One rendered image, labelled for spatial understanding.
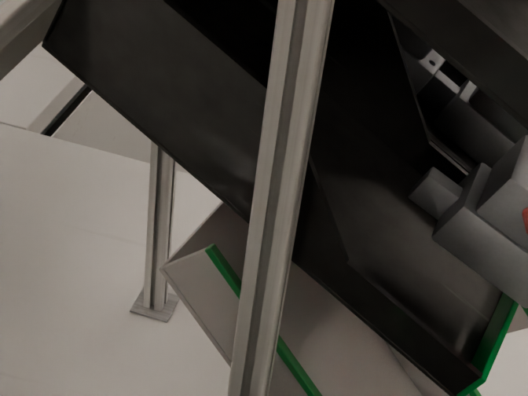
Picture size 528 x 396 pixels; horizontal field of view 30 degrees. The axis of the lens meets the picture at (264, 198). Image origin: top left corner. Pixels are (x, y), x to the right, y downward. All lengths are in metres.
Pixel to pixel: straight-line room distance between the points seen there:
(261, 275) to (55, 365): 0.49
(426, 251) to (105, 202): 0.63
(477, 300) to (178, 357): 0.45
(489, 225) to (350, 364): 0.19
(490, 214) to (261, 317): 0.12
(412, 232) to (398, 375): 0.16
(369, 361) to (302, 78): 0.31
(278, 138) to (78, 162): 0.77
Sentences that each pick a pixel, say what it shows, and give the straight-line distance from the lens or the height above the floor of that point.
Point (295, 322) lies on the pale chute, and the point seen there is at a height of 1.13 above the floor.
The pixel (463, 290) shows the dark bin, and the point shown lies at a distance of 0.56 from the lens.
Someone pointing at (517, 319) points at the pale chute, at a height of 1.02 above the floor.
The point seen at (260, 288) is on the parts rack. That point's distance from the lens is 0.49.
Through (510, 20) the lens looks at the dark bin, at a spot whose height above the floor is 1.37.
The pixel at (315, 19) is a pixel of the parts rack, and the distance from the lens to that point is 0.40.
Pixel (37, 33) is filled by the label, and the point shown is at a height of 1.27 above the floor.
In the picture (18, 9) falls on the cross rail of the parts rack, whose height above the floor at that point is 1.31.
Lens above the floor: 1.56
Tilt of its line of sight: 37 degrees down
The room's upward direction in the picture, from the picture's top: 8 degrees clockwise
